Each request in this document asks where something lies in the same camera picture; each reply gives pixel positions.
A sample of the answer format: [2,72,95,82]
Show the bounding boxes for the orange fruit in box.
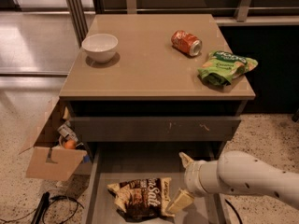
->
[64,140,77,149]

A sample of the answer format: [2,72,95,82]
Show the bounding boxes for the white ceramic bowl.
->
[81,34,118,63]

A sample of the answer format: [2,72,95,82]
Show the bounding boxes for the black cable right floor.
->
[224,199,244,224]

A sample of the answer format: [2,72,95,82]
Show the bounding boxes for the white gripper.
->
[166,152,206,215]

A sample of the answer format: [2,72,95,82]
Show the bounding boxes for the black cable on floor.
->
[0,195,85,224]

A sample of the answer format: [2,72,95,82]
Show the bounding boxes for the orange soda can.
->
[171,30,202,57]

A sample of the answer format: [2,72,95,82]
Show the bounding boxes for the open middle drawer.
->
[81,142,231,224]

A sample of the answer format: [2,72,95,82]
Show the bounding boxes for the grey drawer cabinet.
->
[58,13,256,224]

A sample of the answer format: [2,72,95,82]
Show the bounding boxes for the cardboard box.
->
[21,97,92,181]

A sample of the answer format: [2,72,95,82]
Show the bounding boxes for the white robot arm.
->
[166,151,299,214]

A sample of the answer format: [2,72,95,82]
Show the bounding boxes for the brown chip bag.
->
[107,177,173,219]

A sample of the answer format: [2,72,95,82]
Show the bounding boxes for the silver packet in box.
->
[58,124,78,142]

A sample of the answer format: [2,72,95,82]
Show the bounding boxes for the closed top drawer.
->
[71,117,241,142]

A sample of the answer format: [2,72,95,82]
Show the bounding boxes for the green chip bag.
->
[198,50,258,86]

